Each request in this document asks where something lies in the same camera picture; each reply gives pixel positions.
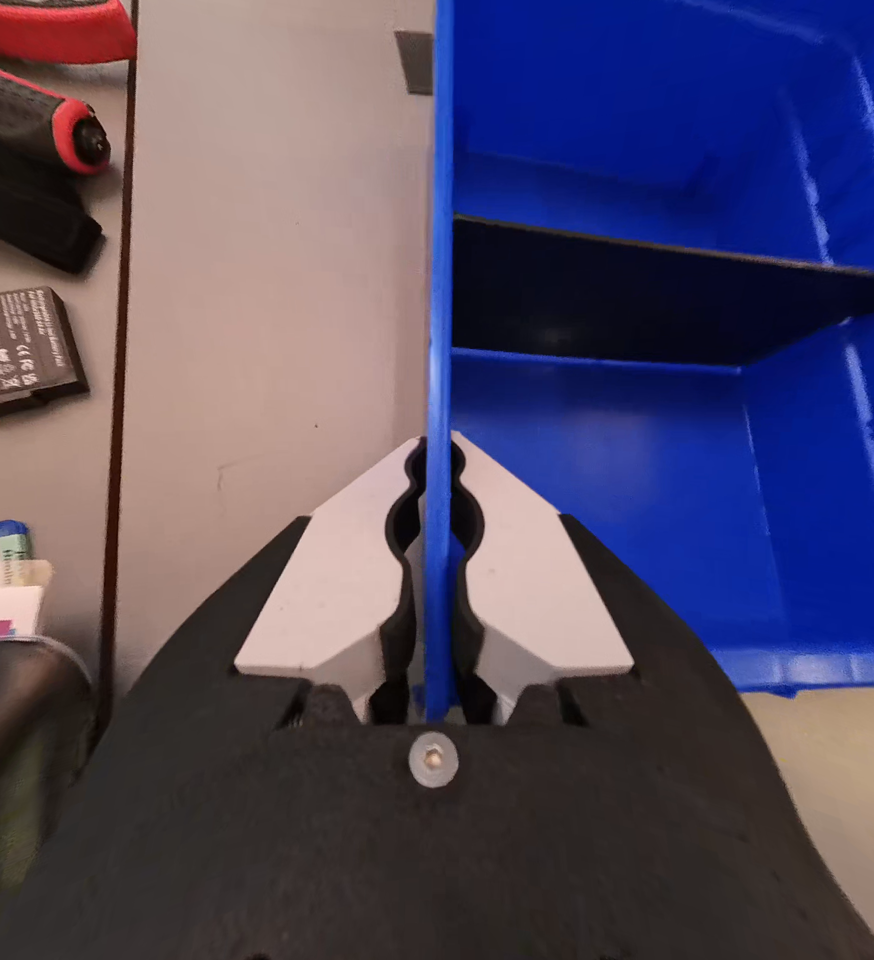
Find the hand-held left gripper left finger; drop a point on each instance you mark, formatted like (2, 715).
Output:
(324, 592)

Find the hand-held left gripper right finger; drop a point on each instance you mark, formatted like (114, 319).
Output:
(549, 592)

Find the blue plastic bin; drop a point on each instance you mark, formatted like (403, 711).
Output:
(632, 487)

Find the blue and white card pack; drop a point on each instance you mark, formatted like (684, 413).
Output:
(1, 600)

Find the dark cylinder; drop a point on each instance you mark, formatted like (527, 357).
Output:
(9, 750)

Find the black battery pack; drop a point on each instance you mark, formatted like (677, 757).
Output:
(16, 345)

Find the black pouch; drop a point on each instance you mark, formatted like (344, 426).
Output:
(24, 217)

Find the black tape patch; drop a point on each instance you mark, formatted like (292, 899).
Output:
(416, 64)

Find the red and black crimping tool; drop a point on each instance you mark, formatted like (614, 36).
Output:
(31, 97)

